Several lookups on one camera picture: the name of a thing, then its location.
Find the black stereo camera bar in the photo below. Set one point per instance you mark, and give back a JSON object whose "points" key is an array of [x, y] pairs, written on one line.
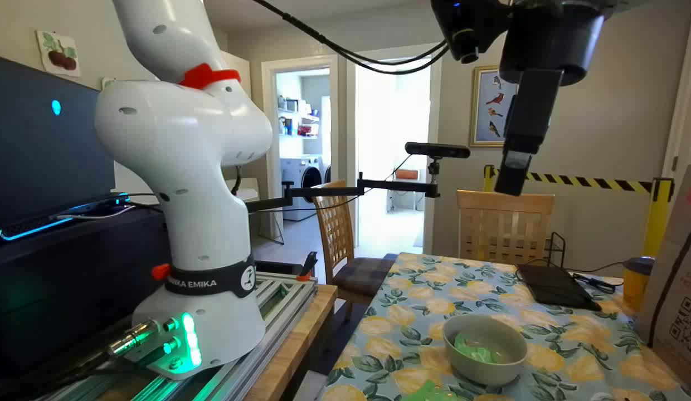
{"points": [[435, 149]]}

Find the black cabinet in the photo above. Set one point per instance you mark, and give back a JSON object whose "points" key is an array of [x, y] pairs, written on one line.
{"points": [[62, 298]]}

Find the yellow black caution barrier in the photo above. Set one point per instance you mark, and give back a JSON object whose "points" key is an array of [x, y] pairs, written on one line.
{"points": [[658, 223]]}

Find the lemon print tablecloth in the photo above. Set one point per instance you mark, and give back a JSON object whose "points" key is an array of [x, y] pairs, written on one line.
{"points": [[404, 312]]}

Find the white panel door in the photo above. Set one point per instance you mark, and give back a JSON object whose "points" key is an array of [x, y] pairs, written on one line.
{"points": [[686, 96]]}

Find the green plastic packet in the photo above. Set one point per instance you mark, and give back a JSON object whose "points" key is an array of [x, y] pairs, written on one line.
{"points": [[474, 349]]}

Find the dark plaid seat cushion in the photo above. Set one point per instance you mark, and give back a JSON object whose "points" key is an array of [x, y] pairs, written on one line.
{"points": [[364, 274]]}

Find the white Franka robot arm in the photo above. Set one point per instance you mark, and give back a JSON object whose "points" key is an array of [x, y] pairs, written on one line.
{"points": [[189, 186]]}

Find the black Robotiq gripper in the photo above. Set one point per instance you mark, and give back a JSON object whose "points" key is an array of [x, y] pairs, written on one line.
{"points": [[553, 40]]}

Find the red joint clip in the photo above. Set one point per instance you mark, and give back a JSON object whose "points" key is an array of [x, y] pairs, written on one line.
{"points": [[208, 77]]}

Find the yellow cup dark lid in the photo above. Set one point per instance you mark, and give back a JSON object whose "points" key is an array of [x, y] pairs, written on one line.
{"points": [[637, 285]]}

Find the aluminium rail mounting base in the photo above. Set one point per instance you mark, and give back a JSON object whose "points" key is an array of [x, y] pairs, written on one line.
{"points": [[278, 312]]}

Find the wooden lattice chair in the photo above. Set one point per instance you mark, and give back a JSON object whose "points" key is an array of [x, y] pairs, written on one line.
{"points": [[502, 223], [335, 231]]}

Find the green nut snack packet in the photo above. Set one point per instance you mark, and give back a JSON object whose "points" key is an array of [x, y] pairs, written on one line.
{"points": [[432, 392]]}

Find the black tablet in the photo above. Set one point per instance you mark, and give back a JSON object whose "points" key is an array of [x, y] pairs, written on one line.
{"points": [[557, 285]]}

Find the grey ceramic bowl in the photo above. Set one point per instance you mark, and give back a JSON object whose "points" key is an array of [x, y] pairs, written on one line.
{"points": [[483, 370]]}

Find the white wall cabinet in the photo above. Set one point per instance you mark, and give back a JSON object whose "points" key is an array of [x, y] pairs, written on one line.
{"points": [[236, 68]]}

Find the blue lit device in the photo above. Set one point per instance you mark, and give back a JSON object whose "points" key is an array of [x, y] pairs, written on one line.
{"points": [[69, 214]]}

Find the black flat monitor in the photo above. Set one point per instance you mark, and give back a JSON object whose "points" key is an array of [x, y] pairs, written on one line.
{"points": [[47, 147]]}

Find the cherry wall picture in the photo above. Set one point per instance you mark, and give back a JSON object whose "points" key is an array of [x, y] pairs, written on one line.
{"points": [[58, 55]]}

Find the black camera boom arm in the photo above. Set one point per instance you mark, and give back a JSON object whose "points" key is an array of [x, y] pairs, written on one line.
{"points": [[323, 192]]}

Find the wooden board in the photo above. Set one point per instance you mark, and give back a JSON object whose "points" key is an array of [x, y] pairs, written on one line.
{"points": [[286, 357]]}

